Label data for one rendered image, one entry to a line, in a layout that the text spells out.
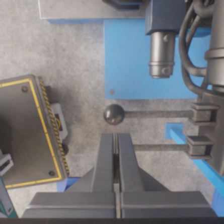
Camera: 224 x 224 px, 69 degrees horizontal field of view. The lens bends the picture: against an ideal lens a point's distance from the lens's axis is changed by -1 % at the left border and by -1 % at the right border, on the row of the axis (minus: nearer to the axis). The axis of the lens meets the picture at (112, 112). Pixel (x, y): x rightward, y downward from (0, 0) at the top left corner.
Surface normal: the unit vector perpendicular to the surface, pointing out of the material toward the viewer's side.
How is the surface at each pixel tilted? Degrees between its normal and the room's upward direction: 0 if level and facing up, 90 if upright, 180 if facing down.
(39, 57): 0
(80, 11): 0
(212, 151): 90
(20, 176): 0
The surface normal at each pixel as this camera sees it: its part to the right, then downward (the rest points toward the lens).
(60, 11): 0.00, 0.25
